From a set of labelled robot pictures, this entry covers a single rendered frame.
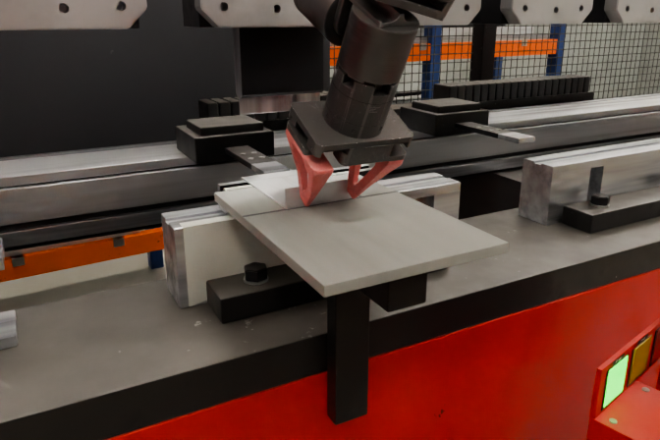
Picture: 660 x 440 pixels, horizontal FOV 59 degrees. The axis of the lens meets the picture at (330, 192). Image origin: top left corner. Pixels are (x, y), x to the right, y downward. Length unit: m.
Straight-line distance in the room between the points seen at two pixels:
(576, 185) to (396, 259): 0.55
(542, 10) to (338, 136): 0.41
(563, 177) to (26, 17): 0.74
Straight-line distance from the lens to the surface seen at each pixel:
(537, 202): 0.97
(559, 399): 0.94
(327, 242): 0.51
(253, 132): 0.87
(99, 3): 0.58
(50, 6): 0.58
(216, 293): 0.64
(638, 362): 0.78
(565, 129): 1.34
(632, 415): 0.74
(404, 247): 0.50
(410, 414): 0.75
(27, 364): 0.64
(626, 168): 1.08
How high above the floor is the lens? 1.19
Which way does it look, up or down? 17 degrees down
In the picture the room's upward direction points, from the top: straight up
